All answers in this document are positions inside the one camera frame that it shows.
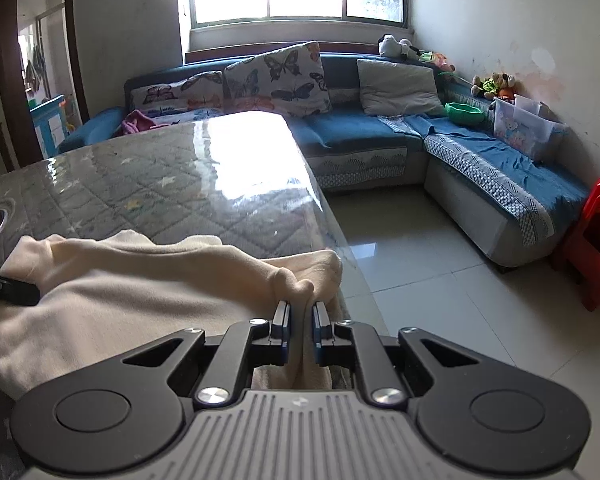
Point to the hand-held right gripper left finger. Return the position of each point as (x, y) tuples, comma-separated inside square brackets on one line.
[(285, 330)]

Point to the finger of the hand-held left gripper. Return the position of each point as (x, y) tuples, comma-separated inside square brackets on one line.
[(15, 292)]

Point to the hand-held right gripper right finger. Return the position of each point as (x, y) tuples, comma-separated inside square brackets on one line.
[(319, 330)]

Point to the cream shirt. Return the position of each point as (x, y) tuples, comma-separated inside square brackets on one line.
[(155, 285)]

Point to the hanging clothes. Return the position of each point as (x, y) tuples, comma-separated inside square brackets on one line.
[(35, 70)]

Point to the blue small cabinet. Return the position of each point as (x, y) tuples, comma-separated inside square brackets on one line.
[(47, 125)]

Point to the grey quilted star table cover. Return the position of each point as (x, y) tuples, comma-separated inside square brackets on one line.
[(155, 180)]

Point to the blue corner sofa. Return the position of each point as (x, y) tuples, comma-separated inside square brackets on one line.
[(345, 132)]

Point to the pink cloth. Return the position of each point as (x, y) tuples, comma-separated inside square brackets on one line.
[(137, 122)]

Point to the blue towel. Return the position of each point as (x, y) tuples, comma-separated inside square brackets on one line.
[(430, 127)]

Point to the large butterfly print cushion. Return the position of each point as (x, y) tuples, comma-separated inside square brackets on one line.
[(280, 80)]

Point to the grey cushion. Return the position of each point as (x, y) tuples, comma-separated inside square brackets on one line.
[(400, 87)]

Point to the flat butterfly print cushion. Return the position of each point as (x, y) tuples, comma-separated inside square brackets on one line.
[(180, 92)]

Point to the green bowl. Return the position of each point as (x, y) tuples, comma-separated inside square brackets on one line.
[(465, 114)]

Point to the blue patterned sofa cover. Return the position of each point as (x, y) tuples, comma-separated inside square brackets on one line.
[(530, 175)]

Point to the clear plastic storage box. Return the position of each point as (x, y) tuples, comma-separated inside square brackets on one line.
[(525, 132)]

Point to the small brown plush toy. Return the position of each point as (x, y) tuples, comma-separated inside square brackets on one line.
[(477, 85)]

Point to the white plush toy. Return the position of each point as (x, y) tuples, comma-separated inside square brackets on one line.
[(392, 47)]

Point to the colourful toy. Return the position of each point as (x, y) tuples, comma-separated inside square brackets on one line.
[(437, 61)]

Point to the green plush toy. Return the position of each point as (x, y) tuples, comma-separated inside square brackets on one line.
[(490, 87)]

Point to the brown wooden door frame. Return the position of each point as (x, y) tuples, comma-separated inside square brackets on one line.
[(5, 60)]

